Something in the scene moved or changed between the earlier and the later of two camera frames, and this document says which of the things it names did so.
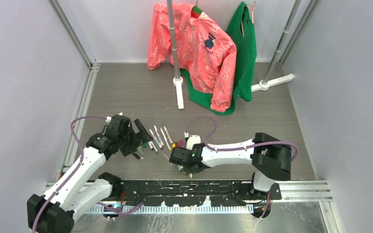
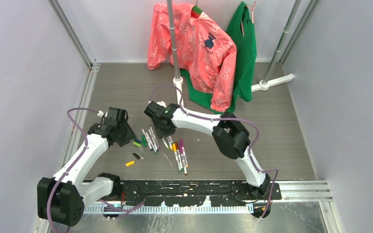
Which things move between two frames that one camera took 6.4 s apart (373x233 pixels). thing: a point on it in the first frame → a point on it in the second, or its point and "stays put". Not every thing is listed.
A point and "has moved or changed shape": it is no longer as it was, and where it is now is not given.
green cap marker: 154,147 has moved or changed shape
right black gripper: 187,170 → 161,134
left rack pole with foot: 178,80 stays put
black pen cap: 136,156 stays put
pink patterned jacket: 208,57 stays put
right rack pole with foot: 264,85 stays put
